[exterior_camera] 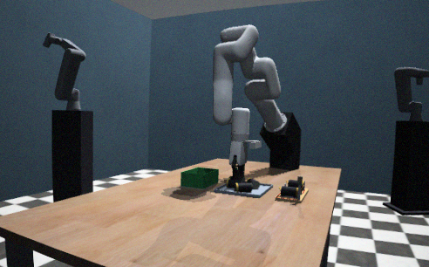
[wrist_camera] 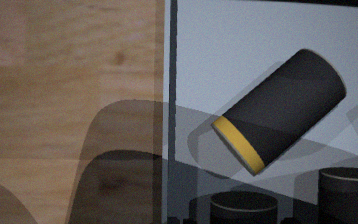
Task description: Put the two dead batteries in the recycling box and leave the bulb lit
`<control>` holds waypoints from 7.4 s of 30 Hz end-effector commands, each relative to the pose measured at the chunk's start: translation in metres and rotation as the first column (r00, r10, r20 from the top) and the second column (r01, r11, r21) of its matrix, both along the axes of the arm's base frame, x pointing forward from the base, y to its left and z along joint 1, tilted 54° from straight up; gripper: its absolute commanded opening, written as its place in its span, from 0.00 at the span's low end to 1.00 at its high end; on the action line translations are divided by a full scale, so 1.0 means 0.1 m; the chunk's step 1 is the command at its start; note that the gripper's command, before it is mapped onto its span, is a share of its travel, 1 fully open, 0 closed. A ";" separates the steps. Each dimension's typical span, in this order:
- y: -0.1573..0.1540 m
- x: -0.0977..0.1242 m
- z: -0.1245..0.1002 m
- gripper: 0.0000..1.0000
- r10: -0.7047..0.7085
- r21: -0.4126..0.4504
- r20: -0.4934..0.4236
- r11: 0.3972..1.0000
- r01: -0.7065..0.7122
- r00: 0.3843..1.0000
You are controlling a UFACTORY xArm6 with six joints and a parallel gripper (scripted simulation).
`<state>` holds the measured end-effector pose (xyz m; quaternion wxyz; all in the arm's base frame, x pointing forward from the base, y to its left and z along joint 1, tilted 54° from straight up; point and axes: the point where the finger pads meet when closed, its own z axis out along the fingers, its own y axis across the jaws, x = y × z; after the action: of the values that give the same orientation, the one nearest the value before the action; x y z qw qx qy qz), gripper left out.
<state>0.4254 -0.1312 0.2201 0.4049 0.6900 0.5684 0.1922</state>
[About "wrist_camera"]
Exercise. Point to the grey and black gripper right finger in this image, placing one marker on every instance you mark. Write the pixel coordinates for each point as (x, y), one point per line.
(291, 220)

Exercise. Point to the black battery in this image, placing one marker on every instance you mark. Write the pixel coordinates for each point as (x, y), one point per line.
(338, 196)
(243, 207)
(281, 109)

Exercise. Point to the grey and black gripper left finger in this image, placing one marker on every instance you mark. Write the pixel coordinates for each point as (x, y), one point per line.
(188, 221)

